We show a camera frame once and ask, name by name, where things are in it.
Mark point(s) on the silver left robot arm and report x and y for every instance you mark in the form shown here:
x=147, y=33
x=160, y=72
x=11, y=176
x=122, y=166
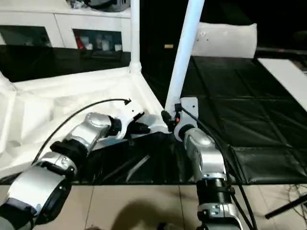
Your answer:
x=72, y=148

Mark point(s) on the black work mat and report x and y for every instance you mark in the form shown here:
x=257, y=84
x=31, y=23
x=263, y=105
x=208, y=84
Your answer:
x=249, y=124

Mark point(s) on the small yellow label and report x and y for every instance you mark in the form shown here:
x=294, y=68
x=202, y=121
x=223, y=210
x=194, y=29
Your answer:
x=169, y=46

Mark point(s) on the white cabinet with glass doors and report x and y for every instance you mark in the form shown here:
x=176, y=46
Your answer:
x=48, y=21

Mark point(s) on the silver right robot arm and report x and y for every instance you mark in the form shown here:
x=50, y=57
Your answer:
x=206, y=158

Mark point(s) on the white flat panel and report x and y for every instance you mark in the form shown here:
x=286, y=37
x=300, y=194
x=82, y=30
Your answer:
x=225, y=40

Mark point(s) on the white flat sheet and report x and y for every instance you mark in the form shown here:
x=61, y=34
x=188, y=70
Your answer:
x=285, y=76

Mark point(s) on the white plastic table leg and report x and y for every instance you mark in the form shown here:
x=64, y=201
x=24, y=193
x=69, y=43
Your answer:
x=184, y=52
x=5, y=82
x=135, y=33

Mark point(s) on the black metal stand leg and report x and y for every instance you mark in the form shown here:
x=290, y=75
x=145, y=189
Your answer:
x=288, y=207

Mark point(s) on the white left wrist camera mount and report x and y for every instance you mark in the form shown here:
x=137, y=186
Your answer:
x=128, y=112

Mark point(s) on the white plastic table top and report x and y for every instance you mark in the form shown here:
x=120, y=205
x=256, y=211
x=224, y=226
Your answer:
x=53, y=100

